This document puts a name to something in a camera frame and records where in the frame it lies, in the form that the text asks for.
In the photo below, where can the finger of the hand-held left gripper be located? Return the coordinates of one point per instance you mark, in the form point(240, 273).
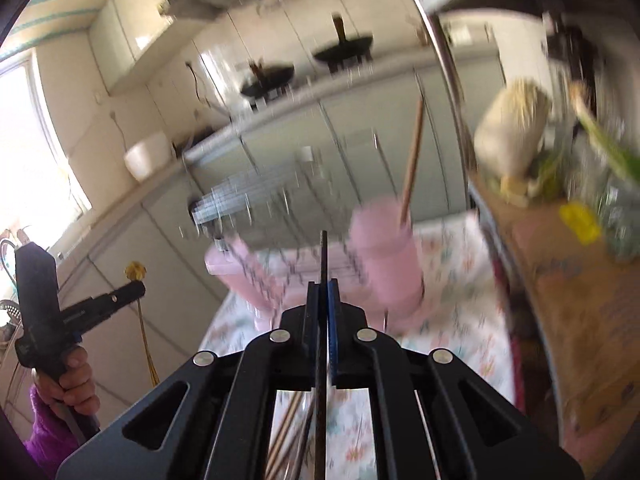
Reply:
point(110, 299)

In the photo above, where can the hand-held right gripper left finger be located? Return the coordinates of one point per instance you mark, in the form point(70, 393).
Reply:
point(311, 330)

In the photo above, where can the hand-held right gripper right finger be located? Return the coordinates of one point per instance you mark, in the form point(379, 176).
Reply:
point(334, 330)

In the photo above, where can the black chopstick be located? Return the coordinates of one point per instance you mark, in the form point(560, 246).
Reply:
point(323, 260)

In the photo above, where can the pink plastic cup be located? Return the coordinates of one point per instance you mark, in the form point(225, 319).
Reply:
point(245, 280)
point(387, 260)

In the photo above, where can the person's left forearm purple sleeve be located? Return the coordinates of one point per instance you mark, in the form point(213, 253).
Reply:
point(47, 440)

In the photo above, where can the person's left hand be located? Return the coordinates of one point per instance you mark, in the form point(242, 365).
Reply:
point(77, 385)

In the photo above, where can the floral printed cloth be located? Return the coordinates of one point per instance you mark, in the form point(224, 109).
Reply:
point(460, 300)

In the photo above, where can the window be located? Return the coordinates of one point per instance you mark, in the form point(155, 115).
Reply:
point(35, 160)

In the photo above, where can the white rice cooker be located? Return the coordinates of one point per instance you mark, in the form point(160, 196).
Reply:
point(147, 157)

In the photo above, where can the small black appliance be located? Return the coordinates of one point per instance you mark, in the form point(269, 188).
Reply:
point(192, 140)

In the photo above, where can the grey-green base cabinets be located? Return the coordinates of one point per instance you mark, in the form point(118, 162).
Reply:
point(350, 125)

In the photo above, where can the cardboard box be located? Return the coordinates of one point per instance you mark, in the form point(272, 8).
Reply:
point(565, 310)

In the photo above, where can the black wok with lid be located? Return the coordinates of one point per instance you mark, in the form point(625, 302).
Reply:
point(267, 80)

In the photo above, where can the napa cabbage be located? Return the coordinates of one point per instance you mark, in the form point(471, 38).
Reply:
point(510, 130)

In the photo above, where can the steel storage shelf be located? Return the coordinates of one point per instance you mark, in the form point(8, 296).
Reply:
point(450, 85)

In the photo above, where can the white upper kitchen cabinets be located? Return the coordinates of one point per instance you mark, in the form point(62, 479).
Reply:
point(135, 25)

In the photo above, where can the green onions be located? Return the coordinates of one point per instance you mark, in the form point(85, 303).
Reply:
point(600, 130)

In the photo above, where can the black blender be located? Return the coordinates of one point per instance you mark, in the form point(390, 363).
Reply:
point(575, 55)

